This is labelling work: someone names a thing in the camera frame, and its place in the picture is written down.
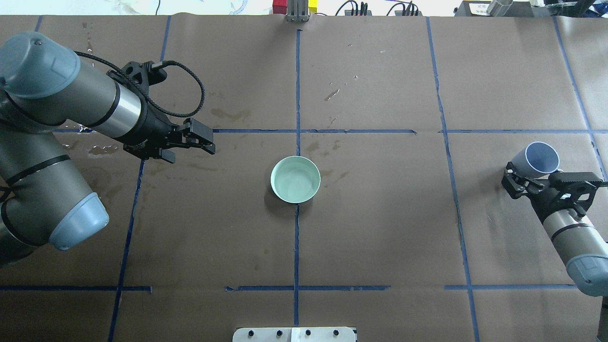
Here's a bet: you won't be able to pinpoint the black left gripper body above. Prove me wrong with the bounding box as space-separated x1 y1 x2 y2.
123 104 189 160

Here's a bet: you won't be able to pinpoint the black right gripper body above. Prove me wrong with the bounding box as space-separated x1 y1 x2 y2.
532 178 603 223

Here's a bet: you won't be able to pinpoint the mint green bowl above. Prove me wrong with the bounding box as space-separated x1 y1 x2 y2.
270 156 321 204

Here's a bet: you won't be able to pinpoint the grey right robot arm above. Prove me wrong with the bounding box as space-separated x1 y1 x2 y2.
501 162 608 297

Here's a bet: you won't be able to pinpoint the aluminium frame post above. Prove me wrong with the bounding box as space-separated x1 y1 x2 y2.
286 0 311 22

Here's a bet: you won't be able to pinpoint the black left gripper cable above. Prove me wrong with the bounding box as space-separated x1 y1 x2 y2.
74 50 206 118

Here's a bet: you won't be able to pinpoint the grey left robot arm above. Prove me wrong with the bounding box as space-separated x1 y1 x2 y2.
0 32 216 267

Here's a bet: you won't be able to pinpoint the red blue yellow blocks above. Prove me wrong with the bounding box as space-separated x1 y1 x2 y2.
271 0 319 15

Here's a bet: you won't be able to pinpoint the small steel cup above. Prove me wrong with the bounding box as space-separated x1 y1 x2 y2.
486 0 513 17

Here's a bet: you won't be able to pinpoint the light blue plastic cup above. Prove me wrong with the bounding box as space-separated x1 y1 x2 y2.
511 141 561 178

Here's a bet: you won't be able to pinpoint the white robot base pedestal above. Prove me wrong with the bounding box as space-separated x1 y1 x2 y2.
232 326 358 342

